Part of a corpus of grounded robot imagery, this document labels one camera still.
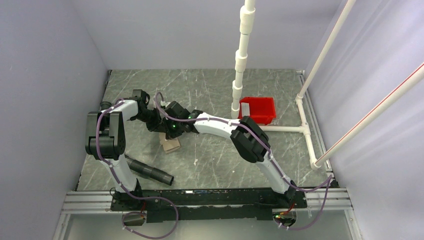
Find white credit card stack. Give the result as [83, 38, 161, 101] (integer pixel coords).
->
[240, 102, 251, 116]

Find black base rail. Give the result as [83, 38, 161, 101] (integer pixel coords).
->
[110, 187, 308, 223]

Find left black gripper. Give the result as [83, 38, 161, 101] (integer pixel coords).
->
[133, 107, 167, 134]

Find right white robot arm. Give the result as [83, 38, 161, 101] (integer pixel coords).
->
[155, 101, 296, 208]

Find black corrugated hose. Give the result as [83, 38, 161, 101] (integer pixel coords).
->
[99, 101, 175, 187]

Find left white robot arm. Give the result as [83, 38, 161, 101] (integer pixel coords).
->
[85, 89, 166, 210]

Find white diagonal pole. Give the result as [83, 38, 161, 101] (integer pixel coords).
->
[296, 0, 356, 101]

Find white pole with red stripe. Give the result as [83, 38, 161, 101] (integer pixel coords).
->
[311, 63, 424, 168]

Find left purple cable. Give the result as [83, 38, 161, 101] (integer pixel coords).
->
[95, 97, 180, 240]

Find red plastic bin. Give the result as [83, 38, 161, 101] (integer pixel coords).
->
[238, 96, 277, 125]

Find purple cable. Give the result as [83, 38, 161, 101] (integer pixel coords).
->
[154, 91, 334, 232]
[95, 97, 180, 240]

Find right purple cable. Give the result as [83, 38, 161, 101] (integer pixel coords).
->
[154, 91, 334, 232]

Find white PVC pipe frame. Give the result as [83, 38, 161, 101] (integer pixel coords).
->
[230, 0, 339, 170]

